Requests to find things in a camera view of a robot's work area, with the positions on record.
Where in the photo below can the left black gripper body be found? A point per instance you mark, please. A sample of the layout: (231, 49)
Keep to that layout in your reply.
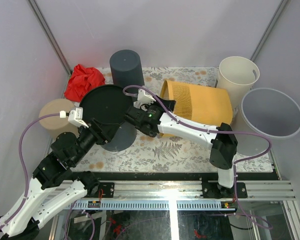
(88, 140)

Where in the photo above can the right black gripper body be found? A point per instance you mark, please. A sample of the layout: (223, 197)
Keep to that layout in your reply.
(151, 133)

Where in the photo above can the beige bin with black rim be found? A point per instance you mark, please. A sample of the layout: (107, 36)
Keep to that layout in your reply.
(54, 124)

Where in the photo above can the large dark navy bin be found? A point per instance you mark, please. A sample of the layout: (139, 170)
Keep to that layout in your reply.
(107, 104)

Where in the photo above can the yellow mesh basket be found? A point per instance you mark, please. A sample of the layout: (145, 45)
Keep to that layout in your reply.
(202, 104)

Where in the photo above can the slate blue tapered bin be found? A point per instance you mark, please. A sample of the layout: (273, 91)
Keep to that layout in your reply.
(126, 68)

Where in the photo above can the cream white bin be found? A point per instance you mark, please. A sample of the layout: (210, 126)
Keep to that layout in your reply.
(237, 75)

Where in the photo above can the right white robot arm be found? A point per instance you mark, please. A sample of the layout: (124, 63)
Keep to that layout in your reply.
(222, 146)

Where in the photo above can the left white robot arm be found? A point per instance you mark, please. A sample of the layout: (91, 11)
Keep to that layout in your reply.
(53, 186)

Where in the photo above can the floral patterned table mat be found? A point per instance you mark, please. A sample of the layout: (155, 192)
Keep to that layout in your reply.
(132, 151)

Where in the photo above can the crumpled red cloth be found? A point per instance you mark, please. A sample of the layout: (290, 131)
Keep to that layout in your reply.
(83, 80)

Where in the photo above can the translucent grey bin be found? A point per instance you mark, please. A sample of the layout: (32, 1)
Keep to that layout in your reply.
(270, 113)

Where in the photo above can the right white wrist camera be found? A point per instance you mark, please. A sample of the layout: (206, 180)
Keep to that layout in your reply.
(143, 97)

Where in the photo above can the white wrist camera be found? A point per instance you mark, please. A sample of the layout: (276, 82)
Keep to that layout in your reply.
(74, 117)
(143, 97)

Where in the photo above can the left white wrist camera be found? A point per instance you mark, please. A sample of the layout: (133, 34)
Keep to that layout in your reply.
(74, 117)

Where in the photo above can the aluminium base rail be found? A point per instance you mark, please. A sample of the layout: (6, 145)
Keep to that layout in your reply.
(184, 195)

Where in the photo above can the left aluminium frame post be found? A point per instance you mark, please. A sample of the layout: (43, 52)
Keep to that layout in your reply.
(49, 35)

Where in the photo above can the aluminium frame post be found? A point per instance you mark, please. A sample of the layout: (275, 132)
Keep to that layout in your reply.
(282, 6)
(49, 35)

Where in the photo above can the right aluminium frame post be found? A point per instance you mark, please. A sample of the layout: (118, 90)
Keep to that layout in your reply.
(282, 6)

